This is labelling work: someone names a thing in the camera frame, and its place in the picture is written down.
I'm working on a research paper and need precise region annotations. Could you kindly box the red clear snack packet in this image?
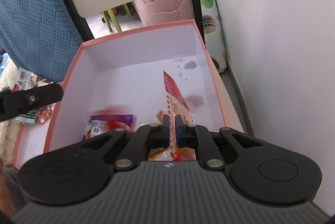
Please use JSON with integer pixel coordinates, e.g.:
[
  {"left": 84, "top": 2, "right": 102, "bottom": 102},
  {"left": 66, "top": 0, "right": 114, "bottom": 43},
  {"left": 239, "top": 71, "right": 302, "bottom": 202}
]
[{"left": 148, "top": 71, "right": 196, "bottom": 161}]

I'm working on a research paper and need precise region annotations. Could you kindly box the green orange snack packet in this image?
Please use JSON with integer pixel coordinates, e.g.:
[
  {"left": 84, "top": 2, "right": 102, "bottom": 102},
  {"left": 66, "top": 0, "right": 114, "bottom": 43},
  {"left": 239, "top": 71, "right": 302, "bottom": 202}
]
[{"left": 14, "top": 109, "right": 37, "bottom": 125}]

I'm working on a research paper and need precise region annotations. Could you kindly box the white shrimp snack packet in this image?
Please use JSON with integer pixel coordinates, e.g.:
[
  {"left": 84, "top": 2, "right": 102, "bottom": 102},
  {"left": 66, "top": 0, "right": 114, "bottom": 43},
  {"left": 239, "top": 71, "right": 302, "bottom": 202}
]
[{"left": 12, "top": 67, "right": 52, "bottom": 92}]

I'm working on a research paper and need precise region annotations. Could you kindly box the red foil snack packet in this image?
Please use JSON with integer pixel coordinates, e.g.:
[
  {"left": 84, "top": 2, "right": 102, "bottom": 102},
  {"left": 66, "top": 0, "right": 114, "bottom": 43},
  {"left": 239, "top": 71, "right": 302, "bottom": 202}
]
[{"left": 36, "top": 104, "right": 55, "bottom": 125}]

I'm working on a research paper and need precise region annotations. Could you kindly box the blue snack packet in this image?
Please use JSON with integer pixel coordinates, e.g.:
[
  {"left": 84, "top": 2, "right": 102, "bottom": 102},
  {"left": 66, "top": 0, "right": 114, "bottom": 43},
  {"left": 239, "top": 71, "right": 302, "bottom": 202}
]
[{"left": 83, "top": 114, "right": 133, "bottom": 140}]

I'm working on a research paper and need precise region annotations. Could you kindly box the person's left hand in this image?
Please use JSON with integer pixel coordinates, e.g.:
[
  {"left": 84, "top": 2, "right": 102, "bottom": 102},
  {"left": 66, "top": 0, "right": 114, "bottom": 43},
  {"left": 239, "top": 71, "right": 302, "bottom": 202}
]
[{"left": 0, "top": 160, "right": 13, "bottom": 216}]

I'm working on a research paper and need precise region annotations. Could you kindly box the pink shoebox base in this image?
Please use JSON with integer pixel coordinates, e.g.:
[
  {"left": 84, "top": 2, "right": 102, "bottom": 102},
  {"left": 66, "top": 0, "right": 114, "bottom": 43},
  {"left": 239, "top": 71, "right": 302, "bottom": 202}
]
[{"left": 44, "top": 20, "right": 242, "bottom": 152}]

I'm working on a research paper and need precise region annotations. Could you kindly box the blue textured chair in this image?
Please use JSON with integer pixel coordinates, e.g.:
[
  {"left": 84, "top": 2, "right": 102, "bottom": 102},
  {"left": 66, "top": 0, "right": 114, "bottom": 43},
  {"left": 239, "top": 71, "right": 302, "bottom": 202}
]
[{"left": 1, "top": 0, "right": 83, "bottom": 82}]

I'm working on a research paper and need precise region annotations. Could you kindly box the macaron pattern cover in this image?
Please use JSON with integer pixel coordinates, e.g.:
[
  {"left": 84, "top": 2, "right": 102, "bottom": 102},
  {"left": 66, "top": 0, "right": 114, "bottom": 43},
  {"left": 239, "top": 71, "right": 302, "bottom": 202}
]
[{"left": 200, "top": 0, "right": 227, "bottom": 73}]

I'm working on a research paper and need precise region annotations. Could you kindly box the pink quilted bag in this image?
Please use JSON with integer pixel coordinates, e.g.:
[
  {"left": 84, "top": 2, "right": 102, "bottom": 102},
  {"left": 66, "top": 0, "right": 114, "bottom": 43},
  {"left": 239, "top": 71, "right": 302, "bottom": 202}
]
[{"left": 134, "top": 0, "right": 194, "bottom": 26}]

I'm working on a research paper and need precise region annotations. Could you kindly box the green stool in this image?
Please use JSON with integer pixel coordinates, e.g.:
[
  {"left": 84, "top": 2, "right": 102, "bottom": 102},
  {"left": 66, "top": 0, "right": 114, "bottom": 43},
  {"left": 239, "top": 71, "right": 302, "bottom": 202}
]
[{"left": 100, "top": 3, "right": 132, "bottom": 32}]

